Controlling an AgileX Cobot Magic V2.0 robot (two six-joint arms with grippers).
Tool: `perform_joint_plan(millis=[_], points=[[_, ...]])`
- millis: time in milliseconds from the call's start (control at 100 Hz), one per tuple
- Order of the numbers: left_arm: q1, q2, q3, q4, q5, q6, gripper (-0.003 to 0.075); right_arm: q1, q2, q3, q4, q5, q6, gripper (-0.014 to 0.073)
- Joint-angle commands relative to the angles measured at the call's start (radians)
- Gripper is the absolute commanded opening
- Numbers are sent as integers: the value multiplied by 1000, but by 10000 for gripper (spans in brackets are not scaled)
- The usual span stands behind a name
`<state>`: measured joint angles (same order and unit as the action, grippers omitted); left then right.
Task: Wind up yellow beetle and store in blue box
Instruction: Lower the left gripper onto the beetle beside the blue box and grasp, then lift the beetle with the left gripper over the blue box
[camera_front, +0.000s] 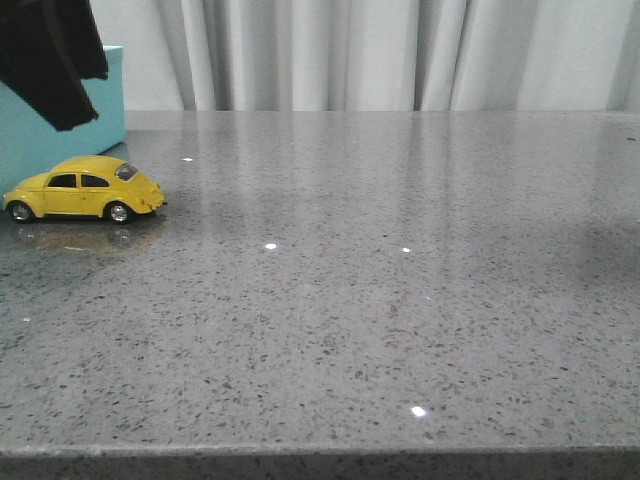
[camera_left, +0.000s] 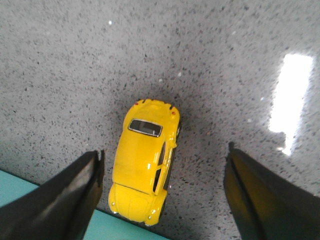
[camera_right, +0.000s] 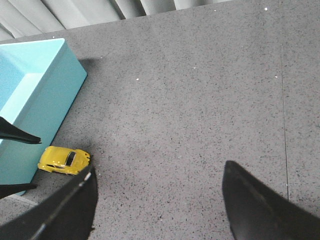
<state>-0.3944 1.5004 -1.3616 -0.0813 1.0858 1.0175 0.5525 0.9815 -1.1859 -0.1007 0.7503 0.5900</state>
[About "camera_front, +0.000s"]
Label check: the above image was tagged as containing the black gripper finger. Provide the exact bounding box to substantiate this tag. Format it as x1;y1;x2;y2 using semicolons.
1;1;99;131
43;0;109;80

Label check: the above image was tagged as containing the yellow toy beetle car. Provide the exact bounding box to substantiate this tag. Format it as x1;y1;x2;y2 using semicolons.
3;155;165;224

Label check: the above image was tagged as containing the light blue plastic box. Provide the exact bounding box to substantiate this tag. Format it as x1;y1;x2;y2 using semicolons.
1;46;125;193

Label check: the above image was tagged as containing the white pleated curtain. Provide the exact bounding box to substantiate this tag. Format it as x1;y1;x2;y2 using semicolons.
92;1;639;111

